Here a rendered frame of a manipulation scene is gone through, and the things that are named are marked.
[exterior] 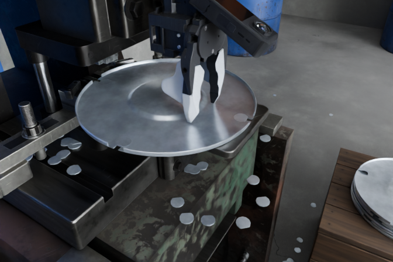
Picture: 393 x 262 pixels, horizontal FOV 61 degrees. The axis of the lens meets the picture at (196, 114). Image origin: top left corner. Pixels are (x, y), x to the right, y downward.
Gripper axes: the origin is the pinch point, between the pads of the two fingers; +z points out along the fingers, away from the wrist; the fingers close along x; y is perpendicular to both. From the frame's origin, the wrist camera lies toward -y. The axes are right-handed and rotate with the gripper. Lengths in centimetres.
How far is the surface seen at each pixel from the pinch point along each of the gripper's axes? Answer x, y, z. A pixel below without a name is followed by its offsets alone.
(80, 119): 11.6, 14.9, 1.0
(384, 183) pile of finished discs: -48, -30, 40
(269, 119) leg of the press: -25.1, -2.2, 15.2
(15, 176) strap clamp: 21.0, 19.6, 7.5
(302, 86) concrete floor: -172, 24, 77
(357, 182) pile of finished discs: -45, -23, 40
